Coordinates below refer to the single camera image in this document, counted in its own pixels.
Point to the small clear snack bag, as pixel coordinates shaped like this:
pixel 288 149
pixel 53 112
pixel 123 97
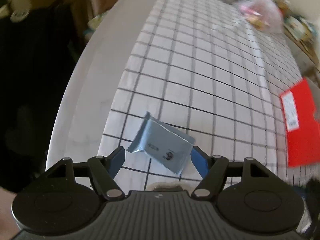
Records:
pixel 264 15

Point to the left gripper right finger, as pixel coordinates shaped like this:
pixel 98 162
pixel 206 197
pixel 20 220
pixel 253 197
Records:
pixel 213 172

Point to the person left hand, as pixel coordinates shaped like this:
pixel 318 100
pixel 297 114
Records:
pixel 8 226

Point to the checked white tablecloth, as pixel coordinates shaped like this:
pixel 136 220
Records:
pixel 200 67

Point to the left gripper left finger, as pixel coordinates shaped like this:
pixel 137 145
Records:
pixel 103 171

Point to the blue grey snack packet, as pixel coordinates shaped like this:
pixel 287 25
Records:
pixel 163 143

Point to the red white cardboard box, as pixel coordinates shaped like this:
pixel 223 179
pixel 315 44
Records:
pixel 300 107

